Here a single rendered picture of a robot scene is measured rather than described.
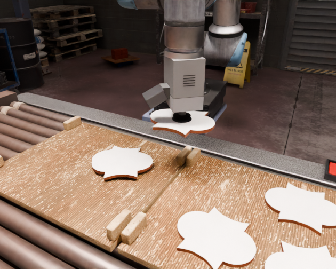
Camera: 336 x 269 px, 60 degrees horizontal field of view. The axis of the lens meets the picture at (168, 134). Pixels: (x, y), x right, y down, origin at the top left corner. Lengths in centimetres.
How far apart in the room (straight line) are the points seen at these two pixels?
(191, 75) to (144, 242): 32
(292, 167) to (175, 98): 39
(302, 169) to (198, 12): 48
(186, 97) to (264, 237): 30
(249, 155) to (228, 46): 38
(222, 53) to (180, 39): 50
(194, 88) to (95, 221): 32
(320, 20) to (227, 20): 426
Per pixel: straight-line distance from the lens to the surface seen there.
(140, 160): 72
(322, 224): 63
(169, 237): 55
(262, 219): 61
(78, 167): 75
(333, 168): 84
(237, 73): 422
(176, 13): 54
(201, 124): 61
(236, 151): 84
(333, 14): 522
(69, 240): 60
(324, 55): 529
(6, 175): 79
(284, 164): 83
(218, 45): 103
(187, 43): 55
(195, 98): 58
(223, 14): 101
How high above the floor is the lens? 135
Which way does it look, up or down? 28 degrees down
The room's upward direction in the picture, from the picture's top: straight up
